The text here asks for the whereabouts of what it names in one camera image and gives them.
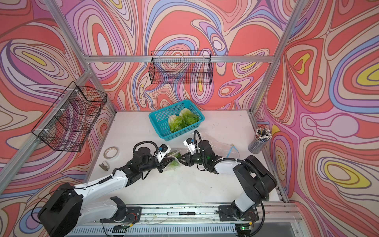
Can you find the small brown clip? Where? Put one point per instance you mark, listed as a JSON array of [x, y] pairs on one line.
[[105, 166]]

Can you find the clear cup of pencils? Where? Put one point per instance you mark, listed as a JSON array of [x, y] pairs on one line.
[[262, 136]]

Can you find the left black wire basket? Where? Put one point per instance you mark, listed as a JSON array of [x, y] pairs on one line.
[[73, 120]]

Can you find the chinese cabbage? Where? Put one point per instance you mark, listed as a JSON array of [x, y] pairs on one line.
[[189, 117], [176, 123]]

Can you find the zip bag with pink slider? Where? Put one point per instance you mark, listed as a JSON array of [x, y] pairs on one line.
[[181, 160]]

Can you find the back black wire basket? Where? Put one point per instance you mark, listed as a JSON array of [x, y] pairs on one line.
[[181, 67]]

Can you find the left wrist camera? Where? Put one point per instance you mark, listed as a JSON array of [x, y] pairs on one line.
[[162, 152]]

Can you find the teal plastic basket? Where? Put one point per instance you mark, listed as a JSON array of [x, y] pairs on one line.
[[159, 119]]

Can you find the white tape roll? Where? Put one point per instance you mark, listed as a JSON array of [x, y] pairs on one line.
[[111, 153]]

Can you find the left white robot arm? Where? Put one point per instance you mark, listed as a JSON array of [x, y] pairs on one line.
[[71, 206]]

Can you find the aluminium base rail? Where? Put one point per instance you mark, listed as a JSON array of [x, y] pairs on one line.
[[213, 219]]

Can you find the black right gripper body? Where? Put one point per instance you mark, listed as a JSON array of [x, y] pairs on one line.
[[197, 158]]

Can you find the black wire basket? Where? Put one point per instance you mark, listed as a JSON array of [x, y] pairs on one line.
[[181, 67], [73, 120]]

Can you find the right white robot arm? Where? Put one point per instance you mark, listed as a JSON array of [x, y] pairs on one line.
[[256, 181]]

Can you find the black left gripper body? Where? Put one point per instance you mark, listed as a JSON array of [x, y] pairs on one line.
[[152, 165]]

